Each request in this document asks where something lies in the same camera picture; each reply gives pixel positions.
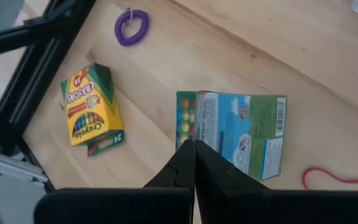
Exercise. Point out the large yellow red crayon box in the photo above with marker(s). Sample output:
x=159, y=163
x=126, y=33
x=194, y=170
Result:
x=89, y=112

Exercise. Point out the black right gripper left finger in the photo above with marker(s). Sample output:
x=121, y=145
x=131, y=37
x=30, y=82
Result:
x=179, y=174

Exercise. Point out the purple coil wristband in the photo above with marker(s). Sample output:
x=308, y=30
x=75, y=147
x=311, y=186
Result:
x=118, y=34

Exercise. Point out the blue green crayon box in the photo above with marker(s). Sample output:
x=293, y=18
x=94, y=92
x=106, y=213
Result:
x=253, y=124

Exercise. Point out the long red rubber band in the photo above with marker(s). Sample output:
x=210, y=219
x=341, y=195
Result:
x=353, y=180

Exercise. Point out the silver aluminium bracket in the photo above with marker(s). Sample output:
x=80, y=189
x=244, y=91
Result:
x=8, y=166

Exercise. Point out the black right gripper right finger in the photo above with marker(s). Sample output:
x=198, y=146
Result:
x=216, y=180

